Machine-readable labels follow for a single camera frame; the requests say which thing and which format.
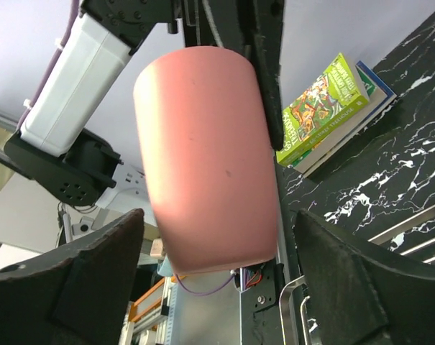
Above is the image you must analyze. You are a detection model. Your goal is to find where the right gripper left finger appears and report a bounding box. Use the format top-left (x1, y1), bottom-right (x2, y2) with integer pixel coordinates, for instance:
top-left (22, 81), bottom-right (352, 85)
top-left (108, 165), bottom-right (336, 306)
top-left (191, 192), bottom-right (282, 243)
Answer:
top-left (0, 208), bottom-right (145, 344)

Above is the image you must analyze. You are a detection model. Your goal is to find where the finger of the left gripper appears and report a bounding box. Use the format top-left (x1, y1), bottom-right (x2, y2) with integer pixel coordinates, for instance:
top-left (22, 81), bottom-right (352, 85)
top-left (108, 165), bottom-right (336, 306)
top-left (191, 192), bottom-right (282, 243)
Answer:
top-left (237, 0), bottom-right (285, 150)

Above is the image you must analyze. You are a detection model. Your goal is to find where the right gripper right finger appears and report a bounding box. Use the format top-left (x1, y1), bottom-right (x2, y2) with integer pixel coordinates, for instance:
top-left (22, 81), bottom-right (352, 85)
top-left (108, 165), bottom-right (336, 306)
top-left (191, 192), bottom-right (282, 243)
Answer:
top-left (294, 209), bottom-right (435, 345)

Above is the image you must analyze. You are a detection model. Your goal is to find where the pink plastic cup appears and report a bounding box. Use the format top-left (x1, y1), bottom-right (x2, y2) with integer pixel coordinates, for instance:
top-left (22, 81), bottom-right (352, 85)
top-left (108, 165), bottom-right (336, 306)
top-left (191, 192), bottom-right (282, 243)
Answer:
top-left (133, 46), bottom-right (278, 275)

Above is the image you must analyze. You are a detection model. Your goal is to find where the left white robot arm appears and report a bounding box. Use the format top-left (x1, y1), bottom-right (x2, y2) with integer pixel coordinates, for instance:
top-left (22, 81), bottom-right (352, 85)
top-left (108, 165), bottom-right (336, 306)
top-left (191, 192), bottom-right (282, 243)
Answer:
top-left (4, 1), bottom-right (285, 213)

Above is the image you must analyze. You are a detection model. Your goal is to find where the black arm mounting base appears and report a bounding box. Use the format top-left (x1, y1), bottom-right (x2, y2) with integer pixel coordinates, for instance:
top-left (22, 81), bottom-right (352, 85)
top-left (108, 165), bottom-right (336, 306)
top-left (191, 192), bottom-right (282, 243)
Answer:
top-left (241, 259), bottom-right (285, 345)

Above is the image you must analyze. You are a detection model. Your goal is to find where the green treehouse book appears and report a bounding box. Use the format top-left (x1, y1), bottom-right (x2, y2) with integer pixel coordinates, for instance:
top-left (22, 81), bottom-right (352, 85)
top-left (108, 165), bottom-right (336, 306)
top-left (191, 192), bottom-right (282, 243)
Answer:
top-left (276, 53), bottom-right (369, 167)

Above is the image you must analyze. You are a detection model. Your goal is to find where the blue book under green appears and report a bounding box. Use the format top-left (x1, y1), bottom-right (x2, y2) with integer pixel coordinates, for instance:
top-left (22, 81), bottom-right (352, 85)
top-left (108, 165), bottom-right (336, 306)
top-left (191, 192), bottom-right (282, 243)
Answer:
top-left (292, 60), bottom-right (398, 178)

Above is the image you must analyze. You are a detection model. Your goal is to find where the metal wire dish rack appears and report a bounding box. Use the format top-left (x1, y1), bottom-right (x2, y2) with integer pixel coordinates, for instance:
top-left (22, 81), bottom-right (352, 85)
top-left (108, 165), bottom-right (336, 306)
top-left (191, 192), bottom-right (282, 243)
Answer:
top-left (278, 197), bottom-right (435, 345)

